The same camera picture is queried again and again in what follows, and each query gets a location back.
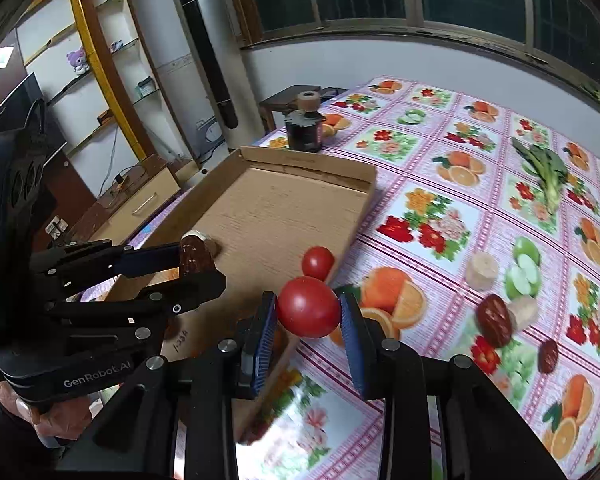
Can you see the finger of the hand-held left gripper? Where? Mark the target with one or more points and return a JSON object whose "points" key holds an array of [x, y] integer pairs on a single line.
{"points": [[150, 260], [190, 295]]}

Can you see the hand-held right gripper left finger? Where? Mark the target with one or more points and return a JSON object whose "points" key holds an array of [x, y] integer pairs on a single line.
{"points": [[264, 345]]}

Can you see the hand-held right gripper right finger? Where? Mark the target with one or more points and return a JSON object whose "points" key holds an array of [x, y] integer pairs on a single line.
{"points": [[355, 345]]}

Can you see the dark red date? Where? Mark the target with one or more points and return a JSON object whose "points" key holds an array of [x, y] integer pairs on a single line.
{"points": [[547, 355], [195, 257], [494, 320]]}

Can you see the red tomato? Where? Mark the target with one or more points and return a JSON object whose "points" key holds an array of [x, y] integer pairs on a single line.
{"points": [[308, 307], [317, 261]]}

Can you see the cardboard box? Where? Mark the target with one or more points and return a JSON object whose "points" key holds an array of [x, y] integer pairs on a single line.
{"points": [[280, 210]]}

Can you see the person's left hand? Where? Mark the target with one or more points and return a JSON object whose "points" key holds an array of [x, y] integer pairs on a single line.
{"points": [[50, 422]]}

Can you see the light wooden media cabinet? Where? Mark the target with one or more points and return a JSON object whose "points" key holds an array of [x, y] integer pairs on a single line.
{"points": [[130, 202]]}

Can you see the white power strip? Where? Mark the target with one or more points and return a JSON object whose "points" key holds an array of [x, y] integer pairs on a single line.
{"points": [[56, 226]]}

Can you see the dark jar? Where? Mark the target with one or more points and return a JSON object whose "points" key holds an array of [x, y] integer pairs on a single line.
{"points": [[305, 132]]}

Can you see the black television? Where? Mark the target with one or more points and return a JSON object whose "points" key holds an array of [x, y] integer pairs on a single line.
{"points": [[15, 110]]}

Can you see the brown wooden stool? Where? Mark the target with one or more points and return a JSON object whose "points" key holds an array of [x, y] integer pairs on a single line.
{"points": [[280, 105]]}

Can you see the white tower air conditioner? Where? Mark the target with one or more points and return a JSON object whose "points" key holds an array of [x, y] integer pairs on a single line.
{"points": [[210, 60]]}

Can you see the purple plush toy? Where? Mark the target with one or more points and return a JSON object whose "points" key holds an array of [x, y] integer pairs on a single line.
{"points": [[78, 60]]}

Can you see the beige spool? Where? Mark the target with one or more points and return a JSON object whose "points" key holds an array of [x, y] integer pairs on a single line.
{"points": [[308, 101]]}

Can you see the green leafy vegetable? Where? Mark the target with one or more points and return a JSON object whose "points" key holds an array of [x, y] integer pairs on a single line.
{"points": [[542, 170]]}

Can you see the yellow framed wall shelf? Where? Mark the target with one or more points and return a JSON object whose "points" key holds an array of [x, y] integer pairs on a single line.
{"points": [[95, 60]]}

